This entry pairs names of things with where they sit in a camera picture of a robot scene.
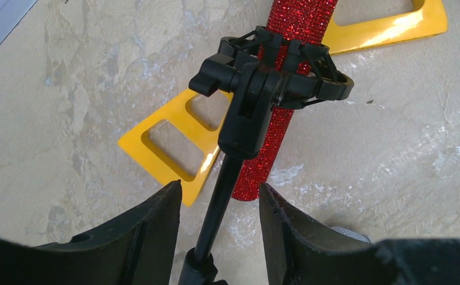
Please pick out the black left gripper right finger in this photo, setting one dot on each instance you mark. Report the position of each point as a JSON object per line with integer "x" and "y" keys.
{"x": 301, "y": 250}

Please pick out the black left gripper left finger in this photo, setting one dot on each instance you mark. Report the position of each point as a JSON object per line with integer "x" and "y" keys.
{"x": 135, "y": 247}

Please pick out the black tripod shock-mount stand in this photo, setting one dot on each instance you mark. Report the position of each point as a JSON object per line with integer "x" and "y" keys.
{"x": 262, "y": 70}

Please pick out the red glitter microphone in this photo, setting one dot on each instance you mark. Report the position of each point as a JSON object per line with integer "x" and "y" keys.
{"x": 305, "y": 21}

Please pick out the white toy microphone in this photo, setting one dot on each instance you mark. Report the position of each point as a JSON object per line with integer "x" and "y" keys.
{"x": 352, "y": 234}

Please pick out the yellow triangle block left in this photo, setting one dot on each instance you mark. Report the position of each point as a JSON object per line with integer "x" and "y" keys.
{"x": 179, "y": 140}

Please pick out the yellow triangle block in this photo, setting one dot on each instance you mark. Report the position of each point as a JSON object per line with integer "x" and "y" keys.
{"x": 426, "y": 19}
{"x": 179, "y": 140}

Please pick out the yellow triangle block right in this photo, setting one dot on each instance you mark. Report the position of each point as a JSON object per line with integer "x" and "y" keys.
{"x": 426, "y": 19}

